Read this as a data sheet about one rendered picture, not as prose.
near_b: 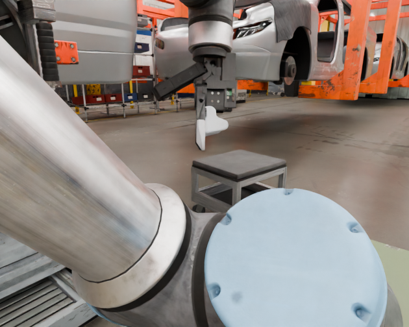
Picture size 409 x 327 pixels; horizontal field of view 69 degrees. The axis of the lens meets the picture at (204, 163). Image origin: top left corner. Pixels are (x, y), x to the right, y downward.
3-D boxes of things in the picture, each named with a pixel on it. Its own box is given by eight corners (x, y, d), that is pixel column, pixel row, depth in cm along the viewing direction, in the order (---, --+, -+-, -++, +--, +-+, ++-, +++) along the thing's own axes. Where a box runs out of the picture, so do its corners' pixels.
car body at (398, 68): (354, 80, 1209) (359, 43, 1170) (408, 80, 1095) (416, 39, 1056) (309, 80, 842) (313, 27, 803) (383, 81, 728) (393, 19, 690)
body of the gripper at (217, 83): (235, 111, 57) (237, 47, 57) (191, 109, 57) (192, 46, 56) (230, 115, 65) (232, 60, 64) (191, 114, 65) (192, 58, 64)
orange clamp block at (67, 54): (41, 63, 97) (68, 65, 103) (52, 63, 92) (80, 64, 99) (37, 41, 95) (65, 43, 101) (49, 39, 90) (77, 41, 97)
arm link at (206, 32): (187, 19, 55) (188, 38, 65) (187, 46, 56) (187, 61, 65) (235, 21, 56) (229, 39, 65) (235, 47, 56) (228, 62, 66)
